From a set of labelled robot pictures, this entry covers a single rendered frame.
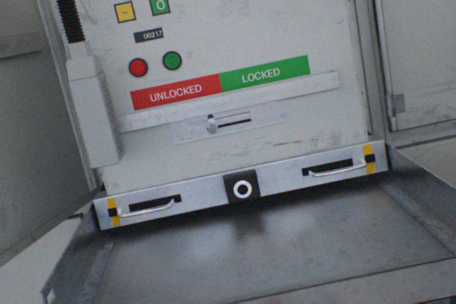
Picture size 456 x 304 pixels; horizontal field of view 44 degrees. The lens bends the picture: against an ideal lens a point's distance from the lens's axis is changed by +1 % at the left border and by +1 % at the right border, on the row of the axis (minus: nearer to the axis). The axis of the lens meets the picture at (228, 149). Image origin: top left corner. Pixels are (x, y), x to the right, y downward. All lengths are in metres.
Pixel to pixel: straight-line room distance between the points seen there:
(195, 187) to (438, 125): 0.70
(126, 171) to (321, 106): 0.37
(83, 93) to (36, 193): 0.40
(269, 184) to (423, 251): 0.34
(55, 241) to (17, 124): 0.36
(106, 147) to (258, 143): 0.28
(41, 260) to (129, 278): 0.63
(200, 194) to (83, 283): 0.27
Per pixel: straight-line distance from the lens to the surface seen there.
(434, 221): 0.89
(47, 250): 1.48
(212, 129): 0.96
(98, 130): 0.92
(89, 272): 0.95
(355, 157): 1.05
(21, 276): 1.52
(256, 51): 1.00
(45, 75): 1.34
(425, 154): 1.47
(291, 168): 1.03
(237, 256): 0.87
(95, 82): 0.90
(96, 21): 1.01
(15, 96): 1.25
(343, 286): 0.76
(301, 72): 1.02
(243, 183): 1.00
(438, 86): 1.45
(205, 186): 1.03
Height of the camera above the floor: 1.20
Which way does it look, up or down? 14 degrees down
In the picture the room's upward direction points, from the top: 12 degrees counter-clockwise
